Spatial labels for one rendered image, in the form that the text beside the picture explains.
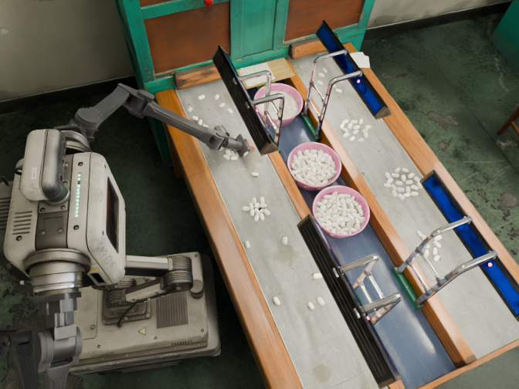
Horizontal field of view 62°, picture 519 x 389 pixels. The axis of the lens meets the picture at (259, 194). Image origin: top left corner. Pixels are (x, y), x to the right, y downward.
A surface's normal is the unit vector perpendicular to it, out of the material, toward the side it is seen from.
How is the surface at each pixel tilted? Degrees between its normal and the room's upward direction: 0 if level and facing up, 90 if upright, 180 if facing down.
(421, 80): 0
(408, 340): 0
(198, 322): 0
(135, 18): 90
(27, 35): 90
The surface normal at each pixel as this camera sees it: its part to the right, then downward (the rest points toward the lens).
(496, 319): 0.04, -0.51
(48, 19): 0.32, 0.82
